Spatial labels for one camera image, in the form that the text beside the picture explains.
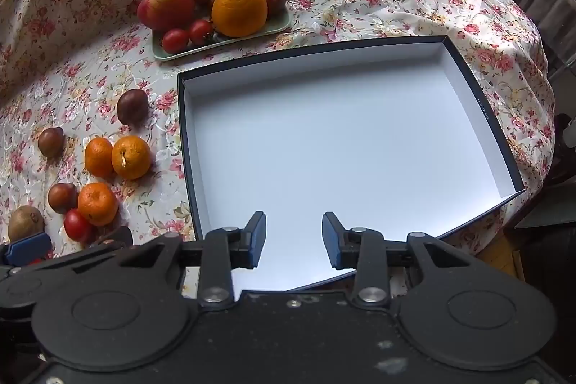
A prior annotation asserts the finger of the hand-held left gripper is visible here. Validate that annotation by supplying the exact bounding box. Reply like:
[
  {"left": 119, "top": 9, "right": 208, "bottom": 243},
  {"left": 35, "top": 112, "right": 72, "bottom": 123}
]
[
  {"left": 83, "top": 226, "right": 134, "bottom": 250},
  {"left": 0, "top": 232, "right": 51, "bottom": 267}
]

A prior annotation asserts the knobbed dekopon orange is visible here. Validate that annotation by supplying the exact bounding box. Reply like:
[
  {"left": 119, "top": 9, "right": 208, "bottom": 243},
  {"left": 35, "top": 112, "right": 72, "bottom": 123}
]
[{"left": 211, "top": 0, "right": 269, "bottom": 38}]

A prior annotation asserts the red apple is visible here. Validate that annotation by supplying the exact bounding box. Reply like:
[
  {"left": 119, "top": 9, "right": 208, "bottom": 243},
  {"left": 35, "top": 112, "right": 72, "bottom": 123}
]
[{"left": 136, "top": 0, "right": 196, "bottom": 32}]

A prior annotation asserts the small orange mandarin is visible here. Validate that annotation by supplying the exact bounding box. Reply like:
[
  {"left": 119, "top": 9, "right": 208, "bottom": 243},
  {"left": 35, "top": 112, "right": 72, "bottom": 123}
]
[
  {"left": 78, "top": 182, "right": 120, "bottom": 227},
  {"left": 112, "top": 135, "right": 152, "bottom": 180},
  {"left": 84, "top": 136, "right": 114, "bottom": 178}
]

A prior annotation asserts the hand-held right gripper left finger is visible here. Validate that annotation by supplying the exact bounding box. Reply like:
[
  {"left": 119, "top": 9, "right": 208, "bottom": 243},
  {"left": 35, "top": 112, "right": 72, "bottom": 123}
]
[{"left": 103, "top": 210, "right": 267, "bottom": 308}]

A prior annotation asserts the red tomato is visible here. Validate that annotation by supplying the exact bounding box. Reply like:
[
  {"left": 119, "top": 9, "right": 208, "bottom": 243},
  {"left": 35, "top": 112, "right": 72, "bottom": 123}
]
[
  {"left": 161, "top": 28, "right": 190, "bottom": 54},
  {"left": 63, "top": 208, "right": 96, "bottom": 244},
  {"left": 188, "top": 19, "right": 215, "bottom": 47}
]

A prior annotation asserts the pale green tray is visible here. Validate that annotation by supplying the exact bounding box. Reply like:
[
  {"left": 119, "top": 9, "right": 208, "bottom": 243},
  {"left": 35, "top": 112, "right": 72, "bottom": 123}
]
[{"left": 150, "top": 3, "right": 292, "bottom": 61}]

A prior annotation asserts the brown kiwi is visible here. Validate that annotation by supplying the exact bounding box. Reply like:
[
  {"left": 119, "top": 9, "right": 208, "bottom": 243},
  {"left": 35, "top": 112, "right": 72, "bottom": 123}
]
[{"left": 8, "top": 205, "right": 46, "bottom": 243}]

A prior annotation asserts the dark box with white inside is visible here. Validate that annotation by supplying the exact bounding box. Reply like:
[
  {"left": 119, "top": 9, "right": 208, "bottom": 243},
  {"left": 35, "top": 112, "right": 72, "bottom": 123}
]
[{"left": 177, "top": 35, "right": 527, "bottom": 292}]

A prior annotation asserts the dark cabinet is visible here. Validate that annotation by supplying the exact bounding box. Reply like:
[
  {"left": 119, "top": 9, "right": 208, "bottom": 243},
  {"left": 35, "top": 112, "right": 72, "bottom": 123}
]
[{"left": 499, "top": 0, "right": 576, "bottom": 119}]

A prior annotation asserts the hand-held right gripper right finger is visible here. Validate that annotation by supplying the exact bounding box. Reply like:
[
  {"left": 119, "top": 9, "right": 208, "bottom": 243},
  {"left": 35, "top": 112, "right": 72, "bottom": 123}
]
[{"left": 321, "top": 211, "right": 492, "bottom": 308}]

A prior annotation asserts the floral tablecloth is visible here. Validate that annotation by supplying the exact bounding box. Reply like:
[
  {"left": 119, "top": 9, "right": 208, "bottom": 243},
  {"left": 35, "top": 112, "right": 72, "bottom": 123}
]
[{"left": 0, "top": 0, "right": 556, "bottom": 291}]

